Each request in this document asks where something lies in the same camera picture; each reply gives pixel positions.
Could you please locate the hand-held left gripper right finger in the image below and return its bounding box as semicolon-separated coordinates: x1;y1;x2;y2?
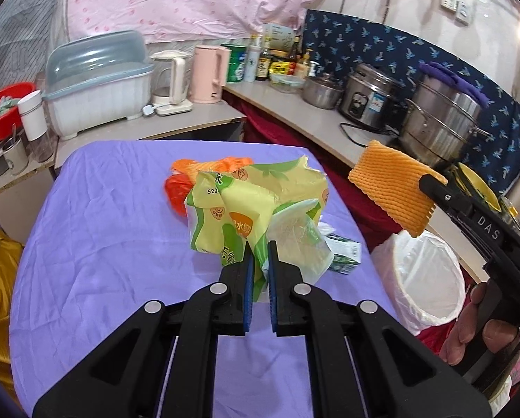
266;240;491;418

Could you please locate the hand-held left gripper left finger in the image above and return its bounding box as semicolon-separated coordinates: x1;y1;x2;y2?
32;241;256;418

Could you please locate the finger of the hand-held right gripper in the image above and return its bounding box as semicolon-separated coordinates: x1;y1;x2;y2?
419;174;461;212

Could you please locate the yellow-orange foam net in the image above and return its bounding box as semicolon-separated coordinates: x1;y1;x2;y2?
348;140;448;238

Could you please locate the clear plastic bag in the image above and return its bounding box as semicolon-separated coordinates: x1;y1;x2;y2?
266;200;336;285

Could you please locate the white bin with plastic liner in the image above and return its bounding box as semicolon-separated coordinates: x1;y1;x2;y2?
381;230;466;337

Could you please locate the green white milk carton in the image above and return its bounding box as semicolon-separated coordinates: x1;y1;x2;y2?
325;234;364;276

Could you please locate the yellow-green plastic bag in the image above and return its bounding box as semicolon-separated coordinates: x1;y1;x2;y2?
185;155;330;303

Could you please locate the red plastic bag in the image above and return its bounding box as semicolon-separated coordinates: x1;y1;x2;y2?
163;174;196;217

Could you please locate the orange plastic bag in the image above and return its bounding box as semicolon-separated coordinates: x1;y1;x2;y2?
171;157;253;180

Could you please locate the person's right hand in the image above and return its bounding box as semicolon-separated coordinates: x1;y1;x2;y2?
443;285;520;364

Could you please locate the large steel steamer pot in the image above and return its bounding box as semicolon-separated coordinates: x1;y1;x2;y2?
402;72;492;169

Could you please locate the purple cloth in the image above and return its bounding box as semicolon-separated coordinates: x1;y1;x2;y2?
419;62;490;108

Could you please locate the steel rice cooker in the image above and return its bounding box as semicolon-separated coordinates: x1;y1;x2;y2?
338;63;407;131

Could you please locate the purple blanket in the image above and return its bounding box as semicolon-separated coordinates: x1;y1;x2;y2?
9;139;444;418

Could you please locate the small steel pot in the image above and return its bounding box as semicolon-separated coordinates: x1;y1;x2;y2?
302;75;346;110

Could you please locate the navy printed cloth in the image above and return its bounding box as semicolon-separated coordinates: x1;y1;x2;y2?
301;9;520;193

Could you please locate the clear food container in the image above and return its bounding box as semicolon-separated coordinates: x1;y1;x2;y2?
269;73;307;95

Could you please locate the soy sauce bottle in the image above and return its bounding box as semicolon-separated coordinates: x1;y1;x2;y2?
288;37;303;75

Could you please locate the yellow label jar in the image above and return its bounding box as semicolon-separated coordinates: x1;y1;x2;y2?
270;56;294;77

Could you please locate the dark sauce bottle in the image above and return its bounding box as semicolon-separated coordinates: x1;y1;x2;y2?
255;37;273;82

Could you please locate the white green carton box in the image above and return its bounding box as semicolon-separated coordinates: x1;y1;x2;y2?
262;23;298;51

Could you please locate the white bottle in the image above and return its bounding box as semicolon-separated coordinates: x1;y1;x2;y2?
244;37;261;83

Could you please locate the pink electric kettle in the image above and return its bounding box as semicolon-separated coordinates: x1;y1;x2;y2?
188;45;231;105

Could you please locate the glass electric kettle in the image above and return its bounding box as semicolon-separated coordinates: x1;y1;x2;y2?
150;50;194;117

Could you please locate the green tin can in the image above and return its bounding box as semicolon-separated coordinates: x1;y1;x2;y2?
221;44;248;84

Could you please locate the dish drainer box with lid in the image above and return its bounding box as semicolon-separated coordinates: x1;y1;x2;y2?
42;30;156;141

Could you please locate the steel cup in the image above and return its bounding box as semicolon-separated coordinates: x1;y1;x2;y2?
3;137;29;175

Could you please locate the white lidded cup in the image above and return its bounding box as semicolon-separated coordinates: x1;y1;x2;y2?
17;91;54;164

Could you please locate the red plastic basin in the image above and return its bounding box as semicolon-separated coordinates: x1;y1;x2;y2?
0;83;45;145

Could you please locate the grey translucent sheet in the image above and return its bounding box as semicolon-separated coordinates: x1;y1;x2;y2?
0;0;71;102

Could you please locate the black power cable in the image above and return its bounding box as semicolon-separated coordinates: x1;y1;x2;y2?
339;122;401;147

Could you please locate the wall power strip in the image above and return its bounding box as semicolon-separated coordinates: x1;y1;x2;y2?
441;0;472;25

